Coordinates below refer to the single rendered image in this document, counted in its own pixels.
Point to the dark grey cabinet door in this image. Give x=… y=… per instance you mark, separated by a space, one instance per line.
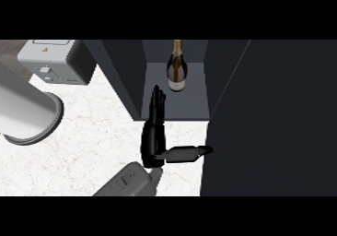
x=276 y=123

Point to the dark grey cabinet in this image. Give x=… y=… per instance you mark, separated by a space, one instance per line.
x=174 y=106

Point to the pale grey toaster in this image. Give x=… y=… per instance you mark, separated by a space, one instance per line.
x=54 y=63

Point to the dark wine bottle, white label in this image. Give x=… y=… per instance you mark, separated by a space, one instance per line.
x=177 y=69

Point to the pale grey cylindrical appliance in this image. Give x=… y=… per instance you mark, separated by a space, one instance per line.
x=20 y=110

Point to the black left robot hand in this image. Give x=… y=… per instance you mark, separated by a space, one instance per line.
x=152 y=144

